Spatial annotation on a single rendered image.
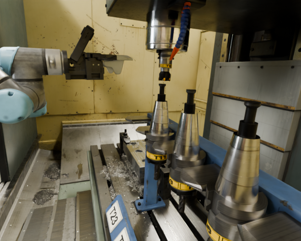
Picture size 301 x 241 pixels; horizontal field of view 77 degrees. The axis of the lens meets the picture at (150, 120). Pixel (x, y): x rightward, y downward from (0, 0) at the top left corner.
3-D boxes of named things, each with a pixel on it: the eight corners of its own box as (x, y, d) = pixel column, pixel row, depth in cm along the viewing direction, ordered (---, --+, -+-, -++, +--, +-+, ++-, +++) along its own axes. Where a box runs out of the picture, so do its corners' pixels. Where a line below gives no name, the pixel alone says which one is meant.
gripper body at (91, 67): (101, 78, 68) (64, 78, 63) (100, 52, 65) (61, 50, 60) (106, 79, 61) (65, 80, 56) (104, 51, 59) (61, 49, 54)
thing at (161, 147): (158, 156, 33) (158, 152, 33) (148, 145, 38) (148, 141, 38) (192, 152, 36) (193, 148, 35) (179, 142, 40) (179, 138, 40)
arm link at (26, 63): (7, 77, 56) (2, 47, 54) (49, 77, 61) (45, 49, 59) (0, 79, 49) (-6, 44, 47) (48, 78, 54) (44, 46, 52)
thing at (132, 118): (127, 123, 53) (127, 120, 53) (123, 118, 58) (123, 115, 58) (151, 121, 55) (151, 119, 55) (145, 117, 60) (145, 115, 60)
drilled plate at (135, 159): (139, 178, 75) (139, 167, 73) (123, 149, 101) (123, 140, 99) (189, 170, 83) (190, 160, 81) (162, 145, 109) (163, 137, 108)
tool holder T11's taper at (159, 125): (172, 135, 40) (174, 103, 38) (151, 135, 39) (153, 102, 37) (166, 128, 44) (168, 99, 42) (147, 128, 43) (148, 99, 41)
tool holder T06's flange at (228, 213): (276, 225, 20) (281, 205, 20) (229, 238, 18) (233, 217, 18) (233, 190, 26) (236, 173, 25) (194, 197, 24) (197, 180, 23)
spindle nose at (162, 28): (197, 52, 69) (200, 16, 66) (162, 48, 61) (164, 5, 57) (169, 54, 82) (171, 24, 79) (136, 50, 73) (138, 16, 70)
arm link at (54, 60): (46, 49, 58) (44, 47, 51) (62, 50, 60) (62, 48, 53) (48, 74, 60) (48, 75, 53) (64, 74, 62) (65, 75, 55)
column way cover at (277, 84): (274, 191, 78) (307, 59, 65) (204, 147, 121) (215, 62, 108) (283, 189, 80) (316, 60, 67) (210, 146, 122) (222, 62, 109)
